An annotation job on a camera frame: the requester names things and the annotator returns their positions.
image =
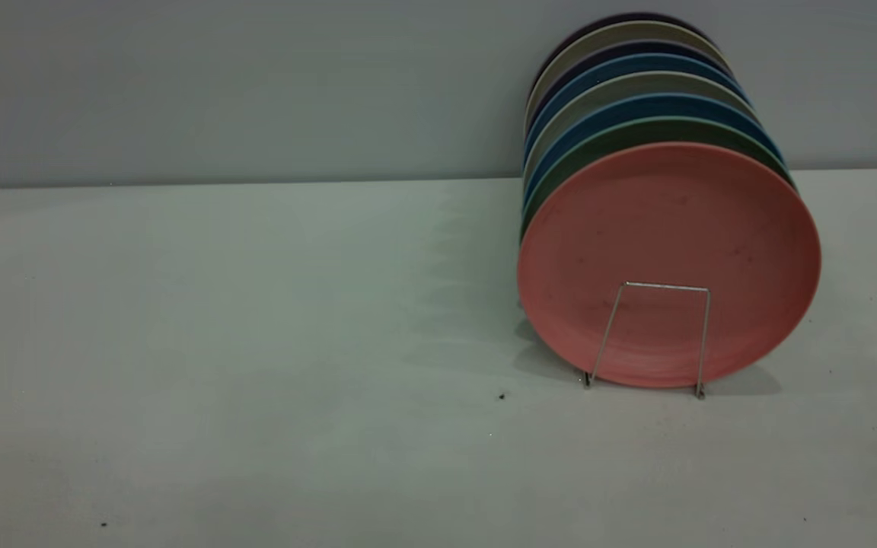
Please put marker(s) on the grey beige round plate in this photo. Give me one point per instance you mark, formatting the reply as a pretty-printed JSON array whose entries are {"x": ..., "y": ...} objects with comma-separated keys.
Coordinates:
[
  {"x": 652, "y": 82},
  {"x": 629, "y": 30}
]

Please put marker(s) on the pink round plate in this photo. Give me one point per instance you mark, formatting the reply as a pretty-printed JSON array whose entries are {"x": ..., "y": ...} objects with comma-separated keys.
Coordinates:
[{"x": 667, "y": 228}]

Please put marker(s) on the dark purple round plate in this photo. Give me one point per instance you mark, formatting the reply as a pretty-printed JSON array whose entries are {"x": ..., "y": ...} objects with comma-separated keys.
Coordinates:
[
  {"x": 636, "y": 46},
  {"x": 621, "y": 17}
]

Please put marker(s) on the teal green round plate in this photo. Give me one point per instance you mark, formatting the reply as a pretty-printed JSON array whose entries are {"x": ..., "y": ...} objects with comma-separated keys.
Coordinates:
[{"x": 667, "y": 129}]

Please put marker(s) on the blue round plate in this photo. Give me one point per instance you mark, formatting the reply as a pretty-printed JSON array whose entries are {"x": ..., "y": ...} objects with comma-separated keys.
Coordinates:
[
  {"x": 659, "y": 104},
  {"x": 644, "y": 62}
]

